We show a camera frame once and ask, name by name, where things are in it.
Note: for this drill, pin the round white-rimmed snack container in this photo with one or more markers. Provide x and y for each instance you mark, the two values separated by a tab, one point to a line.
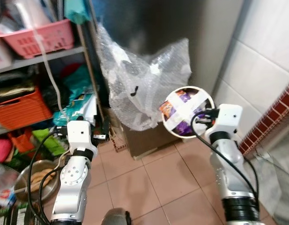
181	108

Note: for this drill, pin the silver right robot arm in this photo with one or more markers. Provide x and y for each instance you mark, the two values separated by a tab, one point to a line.
231	178

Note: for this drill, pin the grey steel fridge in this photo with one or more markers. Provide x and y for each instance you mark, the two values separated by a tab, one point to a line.
221	37

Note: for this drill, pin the teal printed bag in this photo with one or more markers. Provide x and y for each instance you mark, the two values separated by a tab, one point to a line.
81	89

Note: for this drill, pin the bright green bag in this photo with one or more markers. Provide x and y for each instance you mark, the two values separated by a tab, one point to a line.
48	140

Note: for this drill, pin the small black hook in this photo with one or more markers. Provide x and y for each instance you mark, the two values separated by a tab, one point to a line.
134	92

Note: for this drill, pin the tan sausages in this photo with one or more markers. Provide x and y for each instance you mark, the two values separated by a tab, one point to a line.
39	177

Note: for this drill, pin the clear bubble wrap sheet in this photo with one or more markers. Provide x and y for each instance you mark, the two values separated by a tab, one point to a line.
135	70

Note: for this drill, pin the grey left robot leg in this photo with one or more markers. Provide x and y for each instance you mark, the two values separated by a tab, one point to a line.
115	218

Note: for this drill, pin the orange plastic crate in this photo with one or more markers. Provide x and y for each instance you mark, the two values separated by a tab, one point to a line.
20	110

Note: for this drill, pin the round metal bowl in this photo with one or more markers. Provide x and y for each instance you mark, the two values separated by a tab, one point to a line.
25	187

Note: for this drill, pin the grey metal shelf rack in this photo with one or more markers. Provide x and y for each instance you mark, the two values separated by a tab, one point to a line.
41	57

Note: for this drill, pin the pink round object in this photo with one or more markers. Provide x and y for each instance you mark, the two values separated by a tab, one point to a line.
1	150

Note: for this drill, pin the pink plastic basket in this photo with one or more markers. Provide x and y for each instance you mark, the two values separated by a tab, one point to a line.
39	40

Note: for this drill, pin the teal cloth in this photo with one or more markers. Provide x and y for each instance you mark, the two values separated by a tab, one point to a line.
77	11

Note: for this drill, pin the clear plastic bag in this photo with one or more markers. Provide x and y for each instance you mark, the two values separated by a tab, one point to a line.
29	11

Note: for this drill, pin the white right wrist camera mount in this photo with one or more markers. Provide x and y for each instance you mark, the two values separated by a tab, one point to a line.
228	118

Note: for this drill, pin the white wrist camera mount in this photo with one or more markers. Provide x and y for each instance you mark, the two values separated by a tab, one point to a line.
228	118
79	133

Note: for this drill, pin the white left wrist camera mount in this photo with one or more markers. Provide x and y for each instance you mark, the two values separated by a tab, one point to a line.
79	133

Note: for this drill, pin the red tiled wall ledge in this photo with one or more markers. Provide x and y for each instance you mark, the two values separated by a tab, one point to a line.
270	115

